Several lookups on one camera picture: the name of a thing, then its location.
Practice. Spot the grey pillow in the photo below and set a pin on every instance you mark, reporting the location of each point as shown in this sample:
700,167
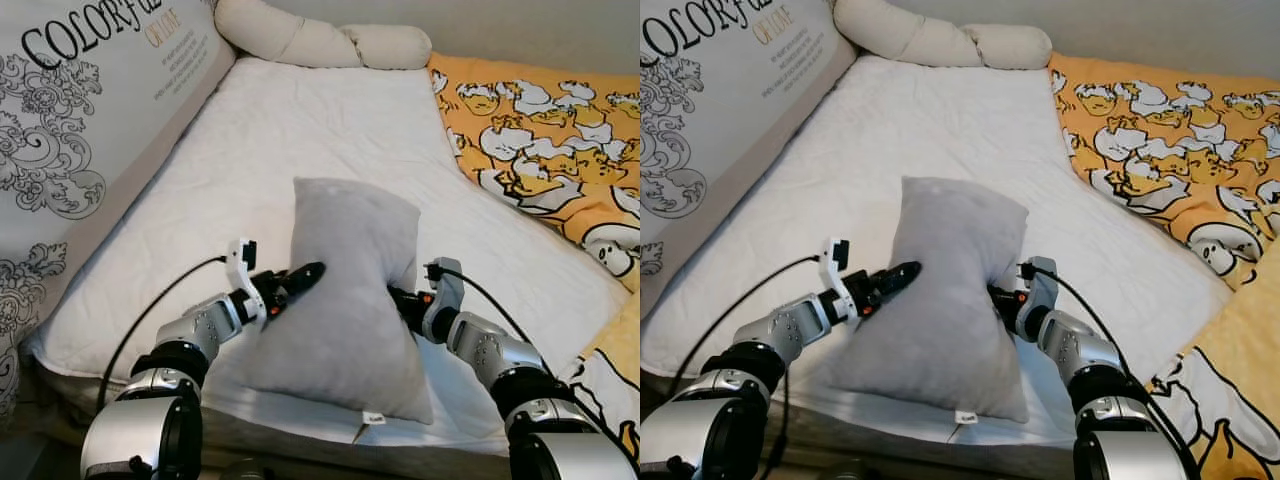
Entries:
340,330
940,330

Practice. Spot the yellow cartoon egg blanket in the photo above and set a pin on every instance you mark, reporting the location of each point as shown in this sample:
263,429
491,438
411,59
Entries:
1160,130
540,130

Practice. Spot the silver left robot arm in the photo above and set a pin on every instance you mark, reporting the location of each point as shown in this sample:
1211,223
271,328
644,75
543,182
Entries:
190,330
790,335

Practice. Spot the white quilted mattress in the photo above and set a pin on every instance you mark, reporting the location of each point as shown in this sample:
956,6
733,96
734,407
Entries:
900,130
300,130

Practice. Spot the small cream bolster pillow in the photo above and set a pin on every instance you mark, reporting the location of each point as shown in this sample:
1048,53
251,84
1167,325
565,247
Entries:
1012,47
395,47

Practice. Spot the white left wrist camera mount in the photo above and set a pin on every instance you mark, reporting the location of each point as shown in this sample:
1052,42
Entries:
238,272
830,272

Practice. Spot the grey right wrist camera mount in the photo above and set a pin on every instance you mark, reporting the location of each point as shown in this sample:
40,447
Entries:
448,295
1042,290

